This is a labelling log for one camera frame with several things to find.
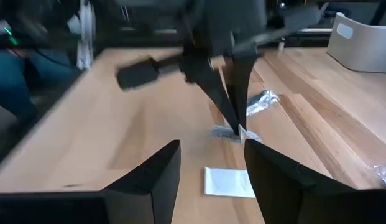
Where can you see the silver aluminium extrusion post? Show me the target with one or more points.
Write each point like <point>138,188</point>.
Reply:
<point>85,46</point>

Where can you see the person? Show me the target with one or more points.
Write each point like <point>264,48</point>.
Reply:
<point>9,81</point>

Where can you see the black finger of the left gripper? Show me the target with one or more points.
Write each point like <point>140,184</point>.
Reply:
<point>240,77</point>
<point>211,87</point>

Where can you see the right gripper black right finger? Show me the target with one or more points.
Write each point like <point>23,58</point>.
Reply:
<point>289,193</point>

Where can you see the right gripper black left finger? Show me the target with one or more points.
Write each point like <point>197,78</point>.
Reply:
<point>149,186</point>

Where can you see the white bandage packet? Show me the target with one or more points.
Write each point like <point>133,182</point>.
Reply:
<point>220,132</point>
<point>223,182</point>

